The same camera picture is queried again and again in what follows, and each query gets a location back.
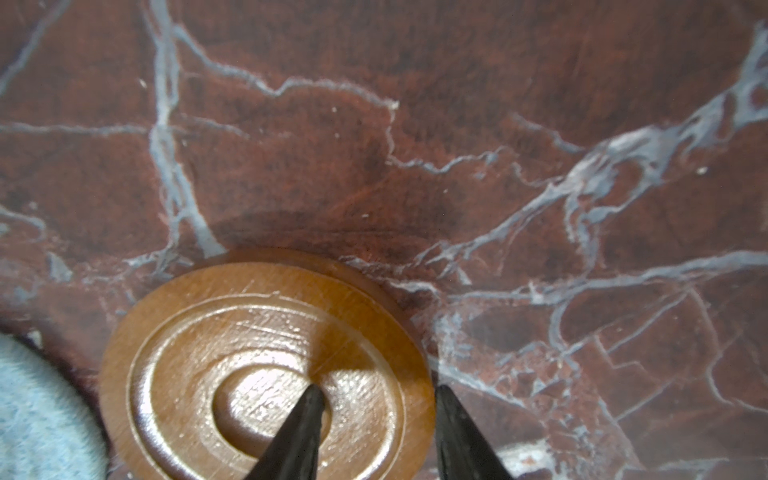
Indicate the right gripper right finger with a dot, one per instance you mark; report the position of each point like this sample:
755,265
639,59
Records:
462,451

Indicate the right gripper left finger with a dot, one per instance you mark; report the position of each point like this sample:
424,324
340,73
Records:
293,452

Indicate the brown wooden round coaster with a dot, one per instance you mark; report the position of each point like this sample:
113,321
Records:
200,375

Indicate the grey blue round coaster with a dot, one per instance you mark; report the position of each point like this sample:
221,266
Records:
47,429

